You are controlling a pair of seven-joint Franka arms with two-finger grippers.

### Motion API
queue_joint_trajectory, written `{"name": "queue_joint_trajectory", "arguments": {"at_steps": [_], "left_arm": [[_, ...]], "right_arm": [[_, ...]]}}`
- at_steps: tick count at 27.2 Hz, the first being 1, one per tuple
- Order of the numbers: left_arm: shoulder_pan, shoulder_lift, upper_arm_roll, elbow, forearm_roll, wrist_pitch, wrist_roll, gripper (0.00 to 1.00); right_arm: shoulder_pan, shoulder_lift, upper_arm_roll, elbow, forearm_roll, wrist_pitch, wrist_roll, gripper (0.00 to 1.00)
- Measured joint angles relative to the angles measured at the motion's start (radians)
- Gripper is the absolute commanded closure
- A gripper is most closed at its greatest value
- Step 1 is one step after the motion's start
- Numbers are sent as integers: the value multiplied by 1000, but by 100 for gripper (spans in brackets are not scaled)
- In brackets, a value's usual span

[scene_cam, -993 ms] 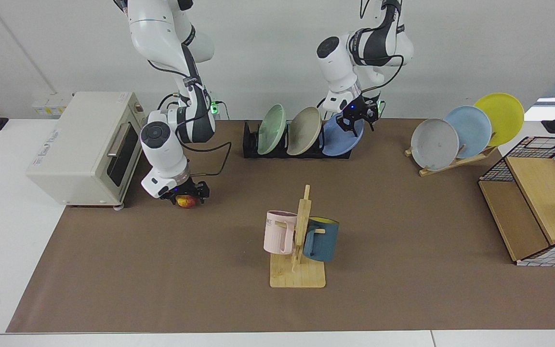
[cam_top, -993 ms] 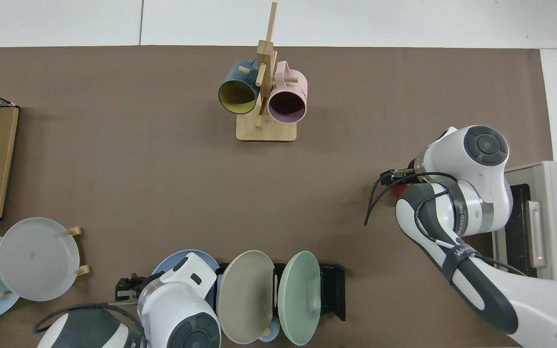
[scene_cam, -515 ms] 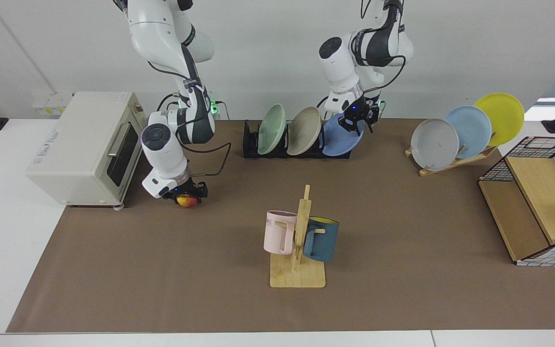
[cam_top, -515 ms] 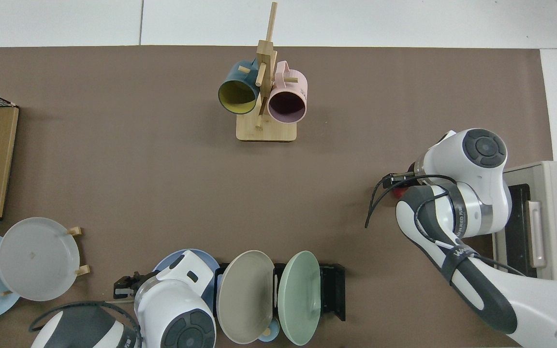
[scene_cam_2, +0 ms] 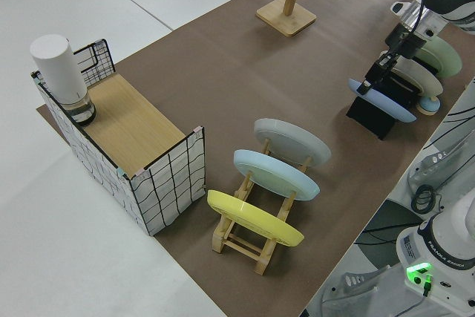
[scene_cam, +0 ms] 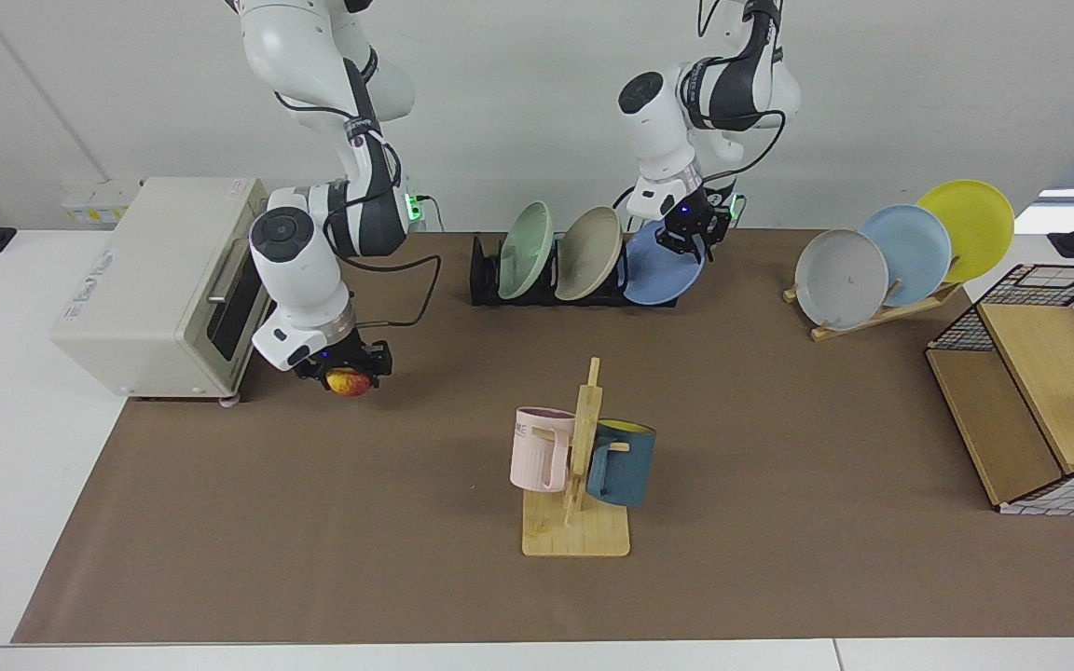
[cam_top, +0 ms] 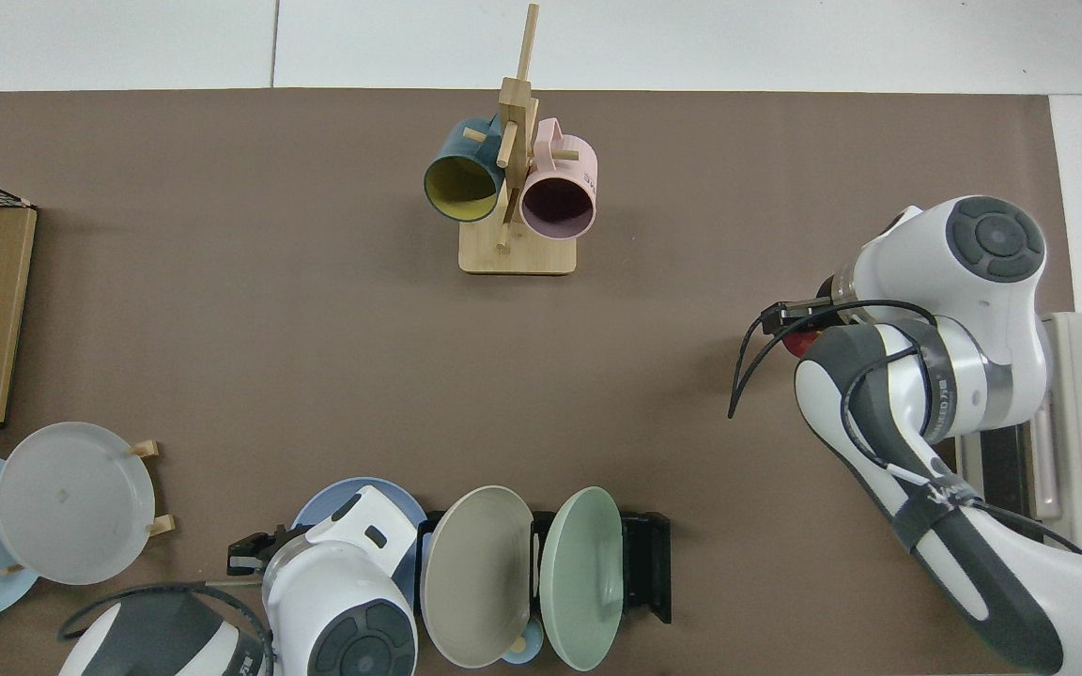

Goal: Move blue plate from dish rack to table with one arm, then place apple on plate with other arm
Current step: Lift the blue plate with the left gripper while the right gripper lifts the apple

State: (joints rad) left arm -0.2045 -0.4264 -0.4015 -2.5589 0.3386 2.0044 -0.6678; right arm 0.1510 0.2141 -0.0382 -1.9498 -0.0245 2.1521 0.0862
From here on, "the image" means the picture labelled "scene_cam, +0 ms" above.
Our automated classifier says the dark blue cup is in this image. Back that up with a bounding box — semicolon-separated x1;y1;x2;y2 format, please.
585;419;657;509

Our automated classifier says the grey plate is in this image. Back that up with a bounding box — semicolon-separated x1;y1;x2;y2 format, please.
794;229;889;331

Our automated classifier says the yellow plate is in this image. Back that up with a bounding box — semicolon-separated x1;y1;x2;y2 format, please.
916;179;1016;284

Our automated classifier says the brown table cloth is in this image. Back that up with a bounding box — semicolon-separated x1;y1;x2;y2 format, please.
10;228;1074;645

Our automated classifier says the white wall power socket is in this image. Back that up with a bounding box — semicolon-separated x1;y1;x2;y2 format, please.
62;180;145;230

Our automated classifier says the beige plate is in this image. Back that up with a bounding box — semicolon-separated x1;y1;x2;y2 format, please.
555;206;624;302

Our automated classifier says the wooden cup stand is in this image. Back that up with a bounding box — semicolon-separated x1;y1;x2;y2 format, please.
522;357;631;557

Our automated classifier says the light blue plate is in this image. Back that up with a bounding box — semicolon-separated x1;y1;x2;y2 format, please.
859;204;953;307

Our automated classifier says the green plate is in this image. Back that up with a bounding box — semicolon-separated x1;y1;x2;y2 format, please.
498;201;555;300

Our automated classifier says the wooden plate rack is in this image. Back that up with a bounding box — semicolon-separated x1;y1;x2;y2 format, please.
782;280;962;342

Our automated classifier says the pale toaster oven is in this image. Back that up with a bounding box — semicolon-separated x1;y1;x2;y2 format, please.
49;177;269;404

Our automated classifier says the wire basket with wooden floor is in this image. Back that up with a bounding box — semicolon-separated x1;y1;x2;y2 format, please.
926;264;1074;516

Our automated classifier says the pink cup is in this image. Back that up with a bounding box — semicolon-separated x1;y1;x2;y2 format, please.
510;406;578;493

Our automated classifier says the black dish rack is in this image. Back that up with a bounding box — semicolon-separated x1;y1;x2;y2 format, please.
470;235;678;308

